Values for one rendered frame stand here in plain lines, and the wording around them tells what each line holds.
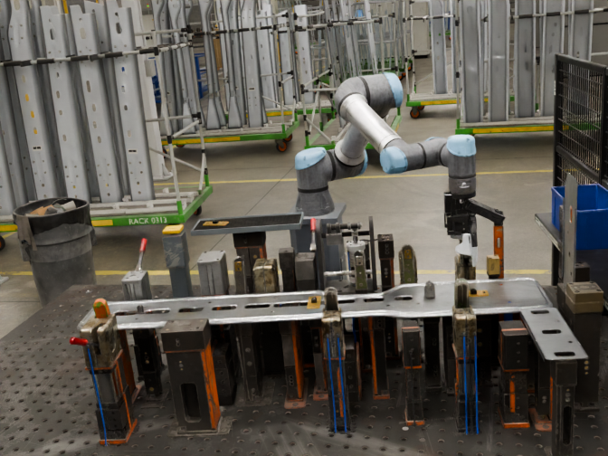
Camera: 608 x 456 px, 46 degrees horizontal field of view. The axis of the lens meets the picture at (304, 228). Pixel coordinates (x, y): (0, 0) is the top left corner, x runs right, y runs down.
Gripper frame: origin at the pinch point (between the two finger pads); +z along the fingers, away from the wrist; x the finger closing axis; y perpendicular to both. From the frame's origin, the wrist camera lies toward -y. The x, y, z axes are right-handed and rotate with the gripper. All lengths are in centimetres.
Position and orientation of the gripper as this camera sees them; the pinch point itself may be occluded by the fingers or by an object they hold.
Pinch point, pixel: (472, 258)
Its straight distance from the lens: 210.0
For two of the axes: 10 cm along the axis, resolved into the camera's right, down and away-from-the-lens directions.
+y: -9.9, 0.7, 1.0
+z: 1.0, 9.5, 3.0
